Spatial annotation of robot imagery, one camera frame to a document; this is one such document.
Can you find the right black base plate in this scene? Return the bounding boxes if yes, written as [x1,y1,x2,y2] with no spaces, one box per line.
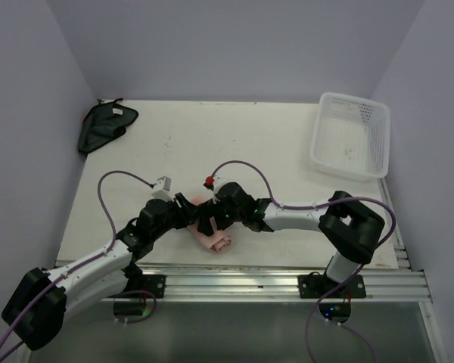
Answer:
[297,271,367,299]

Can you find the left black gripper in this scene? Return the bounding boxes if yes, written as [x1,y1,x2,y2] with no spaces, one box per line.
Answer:
[151,192,200,241]

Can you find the black cloth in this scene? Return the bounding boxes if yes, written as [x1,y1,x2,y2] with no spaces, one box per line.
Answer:
[77,98,139,155]

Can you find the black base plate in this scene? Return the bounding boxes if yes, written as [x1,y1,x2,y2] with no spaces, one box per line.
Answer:
[297,271,367,299]
[128,274,166,299]

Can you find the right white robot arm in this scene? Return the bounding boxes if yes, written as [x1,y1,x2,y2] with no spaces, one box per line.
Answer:
[196,182,385,297]

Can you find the aluminium mounting rail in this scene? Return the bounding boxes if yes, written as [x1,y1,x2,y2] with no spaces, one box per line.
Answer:
[98,264,428,303]

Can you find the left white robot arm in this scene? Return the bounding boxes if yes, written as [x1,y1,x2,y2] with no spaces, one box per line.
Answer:
[2,193,201,350]

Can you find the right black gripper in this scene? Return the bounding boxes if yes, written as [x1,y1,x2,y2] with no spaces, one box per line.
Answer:
[197,197,244,237]

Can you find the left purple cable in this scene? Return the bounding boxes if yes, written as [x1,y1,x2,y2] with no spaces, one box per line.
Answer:
[0,170,158,363]

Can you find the white plastic basket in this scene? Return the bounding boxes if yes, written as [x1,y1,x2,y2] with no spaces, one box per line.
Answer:
[309,92,390,182]

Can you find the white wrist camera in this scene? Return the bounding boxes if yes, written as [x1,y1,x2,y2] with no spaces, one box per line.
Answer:
[204,175,228,194]
[151,176,172,202]

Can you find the pink towel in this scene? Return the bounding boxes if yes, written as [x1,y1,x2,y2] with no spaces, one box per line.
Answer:
[188,217,232,253]

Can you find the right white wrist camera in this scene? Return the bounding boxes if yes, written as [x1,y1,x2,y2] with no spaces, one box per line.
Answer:
[204,175,228,194]

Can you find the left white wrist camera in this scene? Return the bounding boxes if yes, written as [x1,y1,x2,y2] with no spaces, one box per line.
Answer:
[151,176,172,202]

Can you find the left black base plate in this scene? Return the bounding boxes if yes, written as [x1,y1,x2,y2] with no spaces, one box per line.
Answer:
[128,274,166,299]

